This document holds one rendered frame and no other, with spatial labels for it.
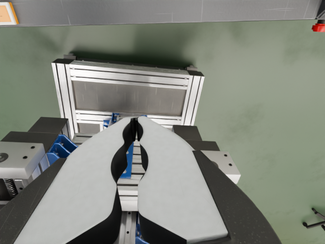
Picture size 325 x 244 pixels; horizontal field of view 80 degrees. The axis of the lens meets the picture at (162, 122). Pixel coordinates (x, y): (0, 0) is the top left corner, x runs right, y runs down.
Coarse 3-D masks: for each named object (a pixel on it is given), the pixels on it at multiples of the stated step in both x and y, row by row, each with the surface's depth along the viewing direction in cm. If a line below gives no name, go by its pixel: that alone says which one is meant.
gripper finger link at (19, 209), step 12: (48, 168) 8; (60, 168) 8; (36, 180) 8; (48, 180) 8; (24, 192) 7; (36, 192) 7; (12, 204) 7; (24, 204) 7; (36, 204) 7; (0, 216) 6; (12, 216) 6; (24, 216) 6; (0, 228) 6; (12, 228) 6; (0, 240) 6; (12, 240) 6
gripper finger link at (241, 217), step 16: (208, 160) 8; (208, 176) 8; (224, 176) 8; (224, 192) 7; (240, 192) 7; (224, 208) 6; (240, 208) 6; (256, 208) 6; (224, 224) 6; (240, 224) 6; (256, 224) 6; (224, 240) 6; (240, 240) 6; (256, 240) 6; (272, 240) 6
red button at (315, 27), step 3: (318, 21) 49; (321, 21) 48; (324, 21) 48; (315, 24) 49; (318, 24) 49; (321, 24) 48; (324, 24) 48; (312, 27) 50; (315, 27) 49; (318, 27) 49; (321, 27) 48; (324, 27) 48; (315, 30) 50; (318, 30) 49; (321, 30) 49; (324, 30) 49
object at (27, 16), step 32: (0, 0) 30; (32, 0) 30; (64, 0) 30; (96, 0) 31; (128, 0) 31; (160, 0) 31; (192, 0) 32; (224, 0) 32; (256, 0) 32; (288, 0) 33; (320, 0) 33
